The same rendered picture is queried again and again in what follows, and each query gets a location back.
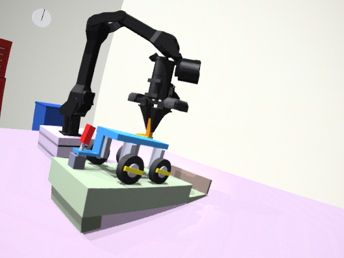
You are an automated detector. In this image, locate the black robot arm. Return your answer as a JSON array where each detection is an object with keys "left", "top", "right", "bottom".
[{"left": 59, "top": 10, "right": 201, "bottom": 137}]

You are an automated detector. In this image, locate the red-headed pin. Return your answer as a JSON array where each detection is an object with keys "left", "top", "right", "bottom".
[{"left": 79, "top": 124, "right": 96, "bottom": 151}]

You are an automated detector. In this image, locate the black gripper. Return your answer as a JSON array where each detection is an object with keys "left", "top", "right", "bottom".
[{"left": 128, "top": 75, "right": 189, "bottom": 133}]

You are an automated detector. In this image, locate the small blue trolley with black wheels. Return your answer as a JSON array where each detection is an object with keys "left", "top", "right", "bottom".
[{"left": 73, "top": 126, "right": 171, "bottom": 185}]

